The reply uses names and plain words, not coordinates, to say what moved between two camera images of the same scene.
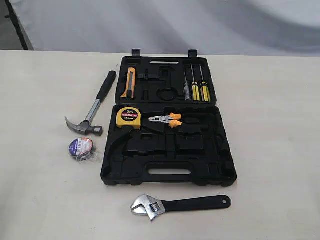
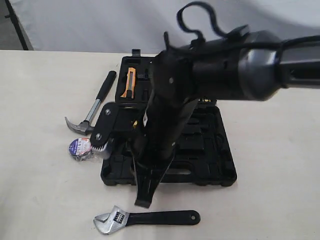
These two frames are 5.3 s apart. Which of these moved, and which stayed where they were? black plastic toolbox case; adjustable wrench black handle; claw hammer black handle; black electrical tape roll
Moved: adjustable wrench black handle
Stayed: claw hammer black handle; black plastic toolbox case; black electrical tape roll
